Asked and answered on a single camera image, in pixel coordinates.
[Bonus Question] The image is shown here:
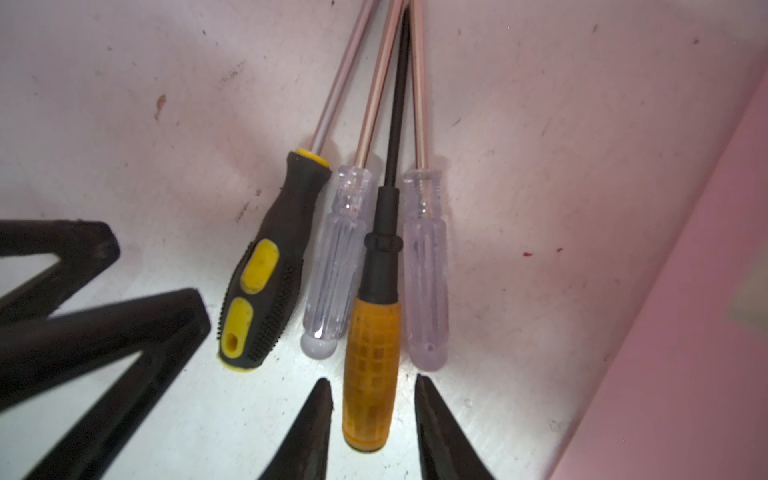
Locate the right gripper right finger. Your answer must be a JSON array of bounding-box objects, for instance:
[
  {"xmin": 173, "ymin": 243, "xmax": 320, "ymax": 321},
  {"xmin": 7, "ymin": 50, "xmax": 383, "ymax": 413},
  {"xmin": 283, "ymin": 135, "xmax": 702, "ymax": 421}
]
[{"xmin": 414, "ymin": 374, "xmax": 493, "ymax": 480}]

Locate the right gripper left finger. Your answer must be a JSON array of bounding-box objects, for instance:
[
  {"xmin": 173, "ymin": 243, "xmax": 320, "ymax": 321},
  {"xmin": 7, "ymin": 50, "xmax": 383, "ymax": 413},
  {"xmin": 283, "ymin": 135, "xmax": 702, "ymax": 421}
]
[{"xmin": 260, "ymin": 378, "xmax": 333, "ymax": 480}]

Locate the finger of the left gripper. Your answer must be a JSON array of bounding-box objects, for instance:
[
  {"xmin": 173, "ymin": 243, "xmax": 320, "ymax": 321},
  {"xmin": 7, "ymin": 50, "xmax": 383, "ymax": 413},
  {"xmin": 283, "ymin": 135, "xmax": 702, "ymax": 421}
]
[
  {"xmin": 1, "ymin": 220, "xmax": 120, "ymax": 324},
  {"xmin": 1, "ymin": 288, "xmax": 211, "ymax": 479}
]

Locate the black yellow small screwdriver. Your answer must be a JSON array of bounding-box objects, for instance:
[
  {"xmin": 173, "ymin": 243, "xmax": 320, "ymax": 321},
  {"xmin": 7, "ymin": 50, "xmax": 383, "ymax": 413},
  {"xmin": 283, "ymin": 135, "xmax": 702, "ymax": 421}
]
[{"xmin": 217, "ymin": 1, "xmax": 378, "ymax": 372}]

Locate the orange handled screwdriver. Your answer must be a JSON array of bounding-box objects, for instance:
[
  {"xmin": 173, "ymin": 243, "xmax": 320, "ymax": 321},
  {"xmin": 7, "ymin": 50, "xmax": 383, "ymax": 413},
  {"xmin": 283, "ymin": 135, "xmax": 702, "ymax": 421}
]
[{"xmin": 342, "ymin": 1, "xmax": 411, "ymax": 453}]

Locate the pink translucent plastic tool box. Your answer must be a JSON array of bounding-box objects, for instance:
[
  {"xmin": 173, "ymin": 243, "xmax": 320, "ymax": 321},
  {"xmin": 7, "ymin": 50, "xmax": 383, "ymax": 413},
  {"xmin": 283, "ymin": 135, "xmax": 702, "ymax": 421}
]
[{"xmin": 553, "ymin": 84, "xmax": 767, "ymax": 479}]

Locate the clear handled screwdriver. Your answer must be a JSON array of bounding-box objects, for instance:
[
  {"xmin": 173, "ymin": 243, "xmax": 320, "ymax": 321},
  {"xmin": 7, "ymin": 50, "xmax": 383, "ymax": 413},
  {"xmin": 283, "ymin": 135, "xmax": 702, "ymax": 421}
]
[
  {"xmin": 403, "ymin": 1, "xmax": 449, "ymax": 372},
  {"xmin": 301, "ymin": 1, "xmax": 404, "ymax": 360}
]

